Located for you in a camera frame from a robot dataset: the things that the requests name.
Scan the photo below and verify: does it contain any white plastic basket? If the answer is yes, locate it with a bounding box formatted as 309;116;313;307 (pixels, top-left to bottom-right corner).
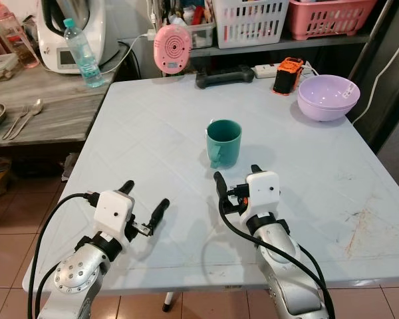
211;0;291;49

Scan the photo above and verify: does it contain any thin white wall cable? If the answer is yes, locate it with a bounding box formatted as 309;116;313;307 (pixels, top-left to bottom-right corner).
351;27;399;127

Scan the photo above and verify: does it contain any pink round device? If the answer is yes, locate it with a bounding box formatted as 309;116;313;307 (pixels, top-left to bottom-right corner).
153;25;192;75

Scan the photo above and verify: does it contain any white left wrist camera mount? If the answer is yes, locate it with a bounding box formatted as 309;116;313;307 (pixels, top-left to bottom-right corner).
93;189;136;242

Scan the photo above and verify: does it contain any white table leg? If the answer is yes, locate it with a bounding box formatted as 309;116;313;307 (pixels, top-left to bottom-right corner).
162;292;176;313

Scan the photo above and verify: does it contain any green plastic mug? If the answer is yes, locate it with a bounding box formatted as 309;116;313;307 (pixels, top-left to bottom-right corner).
206;120;243;169

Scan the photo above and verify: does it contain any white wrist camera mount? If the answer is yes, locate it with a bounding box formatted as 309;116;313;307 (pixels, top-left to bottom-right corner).
245;171;282;220
93;189;136;242

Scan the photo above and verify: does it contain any orange and black device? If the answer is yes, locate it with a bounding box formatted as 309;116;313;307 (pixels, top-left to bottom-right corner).
273;57;305;96

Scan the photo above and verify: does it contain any white power strip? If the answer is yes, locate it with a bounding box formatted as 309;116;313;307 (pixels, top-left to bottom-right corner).
254;62;318;79

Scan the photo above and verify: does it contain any dark shelf board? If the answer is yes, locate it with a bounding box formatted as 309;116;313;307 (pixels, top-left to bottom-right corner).
186;32;393;67

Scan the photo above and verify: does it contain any black handle bar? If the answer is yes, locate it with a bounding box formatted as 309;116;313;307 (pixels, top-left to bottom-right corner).
196;65;256;89

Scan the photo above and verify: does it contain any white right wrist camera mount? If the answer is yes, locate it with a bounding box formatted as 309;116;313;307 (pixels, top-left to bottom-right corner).
245;171;282;220

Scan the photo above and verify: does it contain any purple plastic bowl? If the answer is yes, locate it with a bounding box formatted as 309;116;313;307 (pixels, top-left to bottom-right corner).
297;75;361;122

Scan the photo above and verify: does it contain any white food processor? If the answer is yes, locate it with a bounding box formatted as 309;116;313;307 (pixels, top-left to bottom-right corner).
37;0;110;74

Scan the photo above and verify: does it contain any clear storage box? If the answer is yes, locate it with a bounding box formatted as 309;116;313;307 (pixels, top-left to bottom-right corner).
186;20;217;51

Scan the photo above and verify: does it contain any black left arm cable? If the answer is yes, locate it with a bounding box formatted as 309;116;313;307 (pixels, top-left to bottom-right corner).
27;191;98;319

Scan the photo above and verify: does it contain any pink plastic basket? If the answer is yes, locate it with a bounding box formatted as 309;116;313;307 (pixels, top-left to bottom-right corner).
287;0;378;41

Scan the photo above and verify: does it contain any clear water bottle teal cap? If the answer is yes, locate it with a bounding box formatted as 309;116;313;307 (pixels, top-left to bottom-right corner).
63;18;106;88

